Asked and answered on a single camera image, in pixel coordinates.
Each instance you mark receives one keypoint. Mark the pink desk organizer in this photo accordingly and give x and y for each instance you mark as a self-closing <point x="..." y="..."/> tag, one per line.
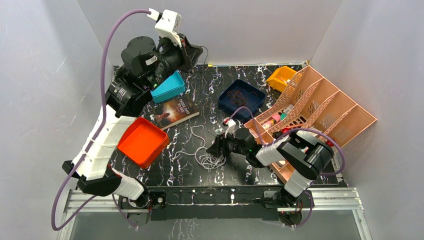
<point x="313" y="102"/>

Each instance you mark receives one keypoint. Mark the teal plastic bin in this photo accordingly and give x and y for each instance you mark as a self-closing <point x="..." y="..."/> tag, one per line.
<point x="170" y="88"/>

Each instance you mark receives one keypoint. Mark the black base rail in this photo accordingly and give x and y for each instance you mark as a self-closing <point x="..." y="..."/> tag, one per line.
<point x="264" y="202"/>

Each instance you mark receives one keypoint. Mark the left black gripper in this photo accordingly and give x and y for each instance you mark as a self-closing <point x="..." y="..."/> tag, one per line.
<point x="187" y="52"/>

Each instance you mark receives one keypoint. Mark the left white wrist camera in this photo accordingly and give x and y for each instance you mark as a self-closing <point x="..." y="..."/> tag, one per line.
<point x="167" y="25"/>

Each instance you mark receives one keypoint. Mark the yellow plastic bin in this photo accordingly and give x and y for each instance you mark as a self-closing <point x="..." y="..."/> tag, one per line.
<point x="280" y="78"/>

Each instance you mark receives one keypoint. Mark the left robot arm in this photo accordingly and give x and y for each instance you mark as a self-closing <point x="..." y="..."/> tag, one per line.
<point x="146" y="65"/>

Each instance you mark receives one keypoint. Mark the paperback book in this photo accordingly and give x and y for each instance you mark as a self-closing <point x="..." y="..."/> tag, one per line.
<point x="174" y="112"/>

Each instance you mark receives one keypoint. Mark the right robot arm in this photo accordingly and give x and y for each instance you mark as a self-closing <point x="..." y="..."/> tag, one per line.
<point x="304" y="152"/>

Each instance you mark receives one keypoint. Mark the dark blue plastic bin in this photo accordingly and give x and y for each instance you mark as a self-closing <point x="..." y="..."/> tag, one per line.
<point x="241" y="94"/>

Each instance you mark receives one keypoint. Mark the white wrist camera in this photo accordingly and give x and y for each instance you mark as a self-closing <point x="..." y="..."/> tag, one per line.
<point x="167" y="25"/>
<point x="230" y="125"/>

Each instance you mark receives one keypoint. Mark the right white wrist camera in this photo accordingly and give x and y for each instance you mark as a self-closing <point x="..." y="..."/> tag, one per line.
<point x="230" y="125"/>

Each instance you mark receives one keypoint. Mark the red black small tool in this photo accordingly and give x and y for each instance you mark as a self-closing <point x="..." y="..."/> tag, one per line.
<point x="281" y="132"/>

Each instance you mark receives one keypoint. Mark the orange plastic bin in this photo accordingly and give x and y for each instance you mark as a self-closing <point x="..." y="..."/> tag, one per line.
<point x="143" y="142"/>

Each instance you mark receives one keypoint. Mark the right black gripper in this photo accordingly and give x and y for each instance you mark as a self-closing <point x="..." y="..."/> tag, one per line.
<point x="220" y="143"/>

